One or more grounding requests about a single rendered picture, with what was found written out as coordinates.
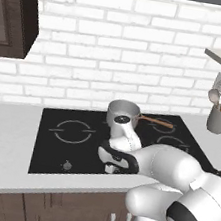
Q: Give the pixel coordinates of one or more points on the grey spoon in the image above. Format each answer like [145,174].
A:
[214,96]

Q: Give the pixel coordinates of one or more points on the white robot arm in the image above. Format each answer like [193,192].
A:
[170,169]

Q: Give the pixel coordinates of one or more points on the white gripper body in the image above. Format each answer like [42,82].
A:
[111,168]

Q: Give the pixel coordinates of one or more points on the grey utensil pot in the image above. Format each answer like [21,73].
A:
[219,121]

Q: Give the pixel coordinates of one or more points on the black glass hob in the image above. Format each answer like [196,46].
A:
[62,148]

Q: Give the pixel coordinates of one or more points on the dark brown wall cupboard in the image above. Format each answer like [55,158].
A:
[15,9]

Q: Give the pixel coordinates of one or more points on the round hob knob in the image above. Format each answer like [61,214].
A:
[66,165]

